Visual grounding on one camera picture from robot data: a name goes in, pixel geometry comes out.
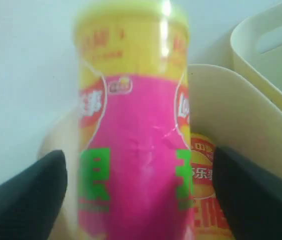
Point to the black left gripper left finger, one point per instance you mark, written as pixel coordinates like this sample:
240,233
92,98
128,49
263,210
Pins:
31,200

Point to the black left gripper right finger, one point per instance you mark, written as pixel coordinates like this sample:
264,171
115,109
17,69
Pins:
249,196

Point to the yellow chips can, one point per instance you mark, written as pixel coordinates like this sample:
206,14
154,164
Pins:
209,220

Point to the pink chips can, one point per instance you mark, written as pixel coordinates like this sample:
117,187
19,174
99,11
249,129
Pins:
134,167

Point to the cream bin with triangle mark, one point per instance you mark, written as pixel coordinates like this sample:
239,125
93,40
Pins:
224,106

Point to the cream bin with square mark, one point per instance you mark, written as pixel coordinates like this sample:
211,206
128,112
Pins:
257,52

